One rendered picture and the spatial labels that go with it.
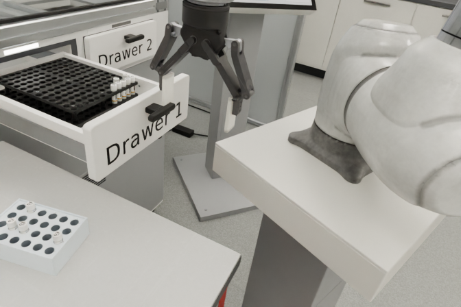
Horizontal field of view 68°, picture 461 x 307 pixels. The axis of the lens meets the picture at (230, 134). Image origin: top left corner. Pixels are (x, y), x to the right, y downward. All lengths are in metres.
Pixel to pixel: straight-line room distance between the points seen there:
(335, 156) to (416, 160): 0.27
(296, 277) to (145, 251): 0.44
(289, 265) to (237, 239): 0.75
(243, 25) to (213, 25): 0.96
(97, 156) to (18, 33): 0.38
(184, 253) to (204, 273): 0.05
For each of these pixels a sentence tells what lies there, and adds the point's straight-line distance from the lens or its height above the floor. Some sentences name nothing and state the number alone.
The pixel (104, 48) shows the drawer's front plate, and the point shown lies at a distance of 1.02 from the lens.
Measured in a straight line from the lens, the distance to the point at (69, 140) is 0.65.
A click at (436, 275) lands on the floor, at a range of 1.89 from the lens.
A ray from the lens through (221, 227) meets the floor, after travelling 1.67.
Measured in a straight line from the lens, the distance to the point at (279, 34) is 2.23.
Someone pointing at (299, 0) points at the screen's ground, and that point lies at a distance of 1.51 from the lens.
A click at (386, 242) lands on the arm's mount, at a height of 0.83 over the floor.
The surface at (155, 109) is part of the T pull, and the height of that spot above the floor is 0.91.
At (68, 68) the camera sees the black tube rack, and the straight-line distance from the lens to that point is 0.87.
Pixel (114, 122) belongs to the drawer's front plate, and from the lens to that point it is 0.60.
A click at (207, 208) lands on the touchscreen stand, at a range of 1.70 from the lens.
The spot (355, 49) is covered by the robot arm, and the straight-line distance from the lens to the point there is 0.63.
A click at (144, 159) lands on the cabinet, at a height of 0.39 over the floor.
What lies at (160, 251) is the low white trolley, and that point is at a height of 0.76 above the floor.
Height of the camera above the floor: 1.22
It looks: 31 degrees down
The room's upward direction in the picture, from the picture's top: 8 degrees clockwise
